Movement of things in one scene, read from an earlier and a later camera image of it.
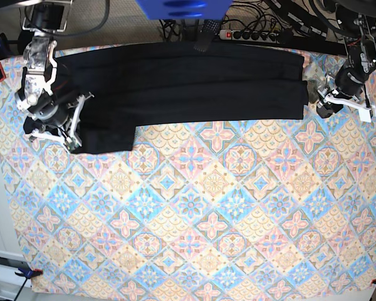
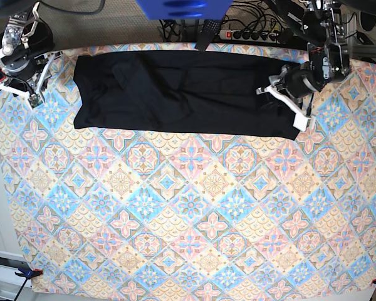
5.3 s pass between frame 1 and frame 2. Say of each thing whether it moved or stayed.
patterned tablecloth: stayed
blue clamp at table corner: stayed
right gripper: moved
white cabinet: stayed
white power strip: stayed
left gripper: moved
